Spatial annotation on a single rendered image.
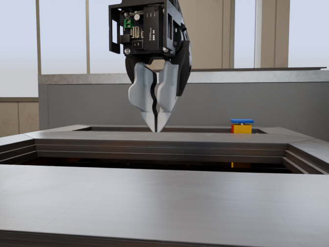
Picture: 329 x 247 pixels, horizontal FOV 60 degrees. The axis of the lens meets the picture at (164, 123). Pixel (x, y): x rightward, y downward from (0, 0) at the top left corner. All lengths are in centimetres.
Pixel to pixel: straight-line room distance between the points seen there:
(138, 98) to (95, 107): 79
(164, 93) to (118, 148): 31
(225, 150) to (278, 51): 284
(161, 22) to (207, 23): 320
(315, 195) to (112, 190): 18
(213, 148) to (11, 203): 43
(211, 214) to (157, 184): 9
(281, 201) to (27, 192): 23
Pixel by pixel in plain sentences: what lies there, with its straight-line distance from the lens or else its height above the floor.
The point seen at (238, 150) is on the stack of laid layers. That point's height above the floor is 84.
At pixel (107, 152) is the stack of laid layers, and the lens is 65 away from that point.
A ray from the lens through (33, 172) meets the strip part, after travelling 38.
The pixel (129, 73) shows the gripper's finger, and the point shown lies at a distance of 40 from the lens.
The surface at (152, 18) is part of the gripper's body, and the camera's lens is 33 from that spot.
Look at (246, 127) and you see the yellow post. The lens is 85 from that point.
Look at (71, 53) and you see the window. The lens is 356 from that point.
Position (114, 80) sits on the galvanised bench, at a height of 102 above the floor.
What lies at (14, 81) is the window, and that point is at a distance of 378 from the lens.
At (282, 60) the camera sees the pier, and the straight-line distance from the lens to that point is 341.
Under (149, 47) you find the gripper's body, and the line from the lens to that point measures 33.
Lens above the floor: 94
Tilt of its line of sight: 4 degrees down
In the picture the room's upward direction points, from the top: straight up
